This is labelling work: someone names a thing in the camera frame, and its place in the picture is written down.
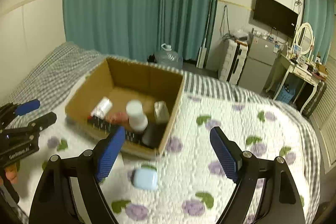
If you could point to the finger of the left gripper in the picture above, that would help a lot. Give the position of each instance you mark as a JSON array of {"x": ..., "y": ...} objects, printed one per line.
[
  {"x": 10, "y": 111},
  {"x": 32, "y": 130}
]

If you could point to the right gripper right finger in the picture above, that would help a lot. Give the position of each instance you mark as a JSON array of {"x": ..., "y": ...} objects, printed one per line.
[{"x": 279, "y": 202}]

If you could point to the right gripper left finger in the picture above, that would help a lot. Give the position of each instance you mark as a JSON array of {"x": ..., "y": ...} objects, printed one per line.
[{"x": 54, "y": 200}]

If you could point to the black remote control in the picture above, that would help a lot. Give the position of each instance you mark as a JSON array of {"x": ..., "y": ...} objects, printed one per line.
[{"x": 101, "y": 129}]

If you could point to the white red-capped bottle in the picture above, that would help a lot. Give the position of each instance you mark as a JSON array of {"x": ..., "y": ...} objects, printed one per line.
[{"x": 102, "y": 108}]

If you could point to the red floral card box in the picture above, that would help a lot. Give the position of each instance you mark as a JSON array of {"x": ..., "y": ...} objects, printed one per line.
[{"x": 119, "y": 118}]

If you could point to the black power adapter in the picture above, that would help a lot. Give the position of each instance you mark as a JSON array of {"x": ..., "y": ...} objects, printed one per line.
[{"x": 153, "y": 135}]

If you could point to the white facial cleansing device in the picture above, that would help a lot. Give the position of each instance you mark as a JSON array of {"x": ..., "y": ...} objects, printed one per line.
[{"x": 137, "y": 118}]

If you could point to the person's left hand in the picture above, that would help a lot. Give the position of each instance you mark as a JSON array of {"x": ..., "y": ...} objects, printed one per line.
[{"x": 11, "y": 172}]

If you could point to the grey checkered bed sheet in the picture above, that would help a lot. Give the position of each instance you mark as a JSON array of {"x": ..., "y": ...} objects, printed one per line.
[{"x": 53, "y": 78}]

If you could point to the light blue earbuds case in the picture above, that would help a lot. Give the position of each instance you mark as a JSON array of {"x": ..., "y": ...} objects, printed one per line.
[{"x": 145, "y": 179}]

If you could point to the white louvered wardrobe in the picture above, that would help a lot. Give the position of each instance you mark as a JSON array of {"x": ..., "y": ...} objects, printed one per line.
[{"x": 323, "y": 117}]

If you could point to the dark suitcase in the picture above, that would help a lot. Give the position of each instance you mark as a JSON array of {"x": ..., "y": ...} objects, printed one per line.
[{"x": 313, "y": 103}]

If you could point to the blue storage basket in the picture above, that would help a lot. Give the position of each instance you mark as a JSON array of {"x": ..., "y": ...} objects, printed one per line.
[{"x": 286, "y": 93}]

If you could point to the open cardboard box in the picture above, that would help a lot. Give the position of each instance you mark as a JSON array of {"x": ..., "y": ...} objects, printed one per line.
[{"x": 122, "y": 81}]

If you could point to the white dressing table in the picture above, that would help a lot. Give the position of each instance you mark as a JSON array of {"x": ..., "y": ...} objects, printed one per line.
[{"x": 304, "y": 81}]

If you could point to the grey mini fridge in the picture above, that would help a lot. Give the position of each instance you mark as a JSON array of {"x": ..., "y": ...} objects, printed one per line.
[{"x": 258, "y": 64}]

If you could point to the white suitcase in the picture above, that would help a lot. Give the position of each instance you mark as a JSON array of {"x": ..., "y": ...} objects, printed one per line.
[{"x": 232, "y": 61}]

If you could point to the clear water jug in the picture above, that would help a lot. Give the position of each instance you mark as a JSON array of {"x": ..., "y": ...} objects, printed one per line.
[{"x": 167, "y": 57}]

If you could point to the teal curtain left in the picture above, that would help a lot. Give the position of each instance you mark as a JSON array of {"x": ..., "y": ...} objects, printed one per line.
[{"x": 138, "y": 28}]

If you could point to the teal curtain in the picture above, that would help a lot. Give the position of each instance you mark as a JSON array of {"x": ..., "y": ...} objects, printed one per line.
[
  {"x": 320, "y": 15},
  {"x": 138, "y": 28}
]

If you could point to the oval vanity mirror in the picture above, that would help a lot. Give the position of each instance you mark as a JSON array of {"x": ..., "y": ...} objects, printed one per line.
[{"x": 303, "y": 42}]

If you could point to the teal curtain right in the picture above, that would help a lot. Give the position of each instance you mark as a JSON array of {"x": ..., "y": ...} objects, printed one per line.
[{"x": 320, "y": 15}]

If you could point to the black wall television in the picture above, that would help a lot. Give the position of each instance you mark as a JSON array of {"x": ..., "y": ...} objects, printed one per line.
[{"x": 277, "y": 16}]

